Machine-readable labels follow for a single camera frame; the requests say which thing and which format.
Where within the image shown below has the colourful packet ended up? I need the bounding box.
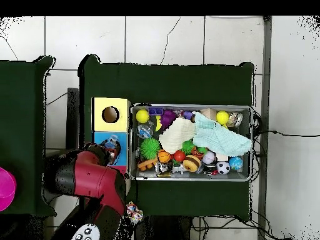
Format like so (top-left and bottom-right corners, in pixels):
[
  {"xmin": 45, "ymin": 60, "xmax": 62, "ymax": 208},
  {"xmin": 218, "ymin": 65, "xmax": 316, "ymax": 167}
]
[{"xmin": 125, "ymin": 201, "xmax": 144, "ymax": 224}]

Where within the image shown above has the clear bottle with blue label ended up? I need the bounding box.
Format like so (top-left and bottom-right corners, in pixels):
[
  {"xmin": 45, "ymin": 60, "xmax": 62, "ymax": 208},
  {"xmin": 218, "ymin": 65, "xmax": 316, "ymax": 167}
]
[{"xmin": 102, "ymin": 134, "xmax": 121, "ymax": 150}]

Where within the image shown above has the black cable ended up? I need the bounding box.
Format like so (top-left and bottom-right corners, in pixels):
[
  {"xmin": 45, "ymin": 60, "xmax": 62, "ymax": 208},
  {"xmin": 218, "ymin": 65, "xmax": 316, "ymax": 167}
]
[{"xmin": 259, "ymin": 129, "xmax": 320, "ymax": 138}]

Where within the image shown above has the purple rubber toy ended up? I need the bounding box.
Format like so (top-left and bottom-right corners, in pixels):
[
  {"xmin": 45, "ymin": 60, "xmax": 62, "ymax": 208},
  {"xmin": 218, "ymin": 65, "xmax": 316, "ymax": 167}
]
[{"xmin": 159, "ymin": 109, "xmax": 179, "ymax": 131}]

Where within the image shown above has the cream white cloth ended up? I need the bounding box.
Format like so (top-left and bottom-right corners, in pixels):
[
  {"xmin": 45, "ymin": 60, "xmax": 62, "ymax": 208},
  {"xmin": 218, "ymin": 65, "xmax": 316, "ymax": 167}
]
[{"xmin": 157, "ymin": 117, "xmax": 197, "ymax": 154}]

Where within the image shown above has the large green spiky ball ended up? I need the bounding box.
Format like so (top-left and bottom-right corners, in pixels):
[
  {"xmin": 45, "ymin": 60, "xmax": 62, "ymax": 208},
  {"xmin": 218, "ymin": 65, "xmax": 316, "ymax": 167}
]
[{"xmin": 139, "ymin": 137, "xmax": 161, "ymax": 160}]

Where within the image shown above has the dark green tablecloth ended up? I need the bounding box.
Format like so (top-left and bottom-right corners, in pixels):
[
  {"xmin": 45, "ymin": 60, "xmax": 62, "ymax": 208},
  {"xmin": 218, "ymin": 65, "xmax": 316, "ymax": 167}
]
[
  {"xmin": 78, "ymin": 54, "xmax": 255, "ymax": 221},
  {"xmin": 0, "ymin": 56, "xmax": 57, "ymax": 217}
]

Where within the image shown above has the black and white football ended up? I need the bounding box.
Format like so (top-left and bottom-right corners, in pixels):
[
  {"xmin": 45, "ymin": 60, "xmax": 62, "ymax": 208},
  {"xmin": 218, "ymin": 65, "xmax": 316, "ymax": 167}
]
[{"xmin": 216, "ymin": 161, "xmax": 231, "ymax": 175}]

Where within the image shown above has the black upright panel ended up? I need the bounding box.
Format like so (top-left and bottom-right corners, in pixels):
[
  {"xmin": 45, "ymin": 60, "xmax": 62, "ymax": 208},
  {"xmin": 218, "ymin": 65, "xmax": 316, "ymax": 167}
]
[{"xmin": 66, "ymin": 87, "xmax": 80, "ymax": 151}]

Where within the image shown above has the crushed bottle with blue label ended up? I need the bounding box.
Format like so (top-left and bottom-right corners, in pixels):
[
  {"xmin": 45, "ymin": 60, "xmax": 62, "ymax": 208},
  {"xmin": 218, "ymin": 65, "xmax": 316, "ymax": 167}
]
[{"xmin": 136, "ymin": 121, "xmax": 154, "ymax": 139}]

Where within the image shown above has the metal wire mesh bin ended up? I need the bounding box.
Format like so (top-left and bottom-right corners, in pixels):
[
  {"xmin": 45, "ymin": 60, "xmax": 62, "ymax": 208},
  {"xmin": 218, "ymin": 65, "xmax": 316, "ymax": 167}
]
[{"xmin": 129, "ymin": 103, "xmax": 253, "ymax": 182}]

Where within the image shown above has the blue globe ball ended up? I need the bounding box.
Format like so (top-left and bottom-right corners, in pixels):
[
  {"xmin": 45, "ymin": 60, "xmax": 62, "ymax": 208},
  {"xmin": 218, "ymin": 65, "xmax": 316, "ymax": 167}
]
[{"xmin": 228, "ymin": 156, "xmax": 244, "ymax": 171}]

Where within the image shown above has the toy burger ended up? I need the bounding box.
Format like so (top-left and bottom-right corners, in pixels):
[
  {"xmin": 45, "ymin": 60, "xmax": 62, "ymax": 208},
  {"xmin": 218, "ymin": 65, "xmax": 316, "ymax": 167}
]
[{"xmin": 182, "ymin": 154, "xmax": 201, "ymax": 173}]

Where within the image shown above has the wooden box with three holes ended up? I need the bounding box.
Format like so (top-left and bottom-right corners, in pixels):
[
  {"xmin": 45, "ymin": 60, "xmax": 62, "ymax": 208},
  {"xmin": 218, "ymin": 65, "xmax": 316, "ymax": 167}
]
[{"xmin": 91, "ymin": 97, "xmax": 132, "ymax": 187}]

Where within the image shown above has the magenta plastic bowl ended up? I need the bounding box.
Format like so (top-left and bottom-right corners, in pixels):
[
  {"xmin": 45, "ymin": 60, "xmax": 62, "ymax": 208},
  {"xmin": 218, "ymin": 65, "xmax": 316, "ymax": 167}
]
[{"xmin": 0, "ymin": 166, "xmax": 18, "ymax": 212}]

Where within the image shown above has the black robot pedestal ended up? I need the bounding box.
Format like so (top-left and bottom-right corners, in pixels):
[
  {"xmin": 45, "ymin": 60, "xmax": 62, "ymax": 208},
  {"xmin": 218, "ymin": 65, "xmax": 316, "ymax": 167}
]
[{"xmin": 133, "ymin": 215, "xmax": 193, "ymax": 240}]

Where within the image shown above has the grey metal bar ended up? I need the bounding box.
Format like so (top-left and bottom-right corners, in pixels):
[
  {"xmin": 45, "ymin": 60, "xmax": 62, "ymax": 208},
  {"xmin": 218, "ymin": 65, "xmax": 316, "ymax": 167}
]
[{"xmin": 257, "ymin": 16, "xmax": 273, "ymax": 240}]

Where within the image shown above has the mint green cloth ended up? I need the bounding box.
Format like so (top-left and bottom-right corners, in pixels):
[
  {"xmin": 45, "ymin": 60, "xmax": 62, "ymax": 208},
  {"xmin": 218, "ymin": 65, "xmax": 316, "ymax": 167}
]
[{"xmin": 191, "ymin": 111, "xmax": 253, "ymax": 158}]

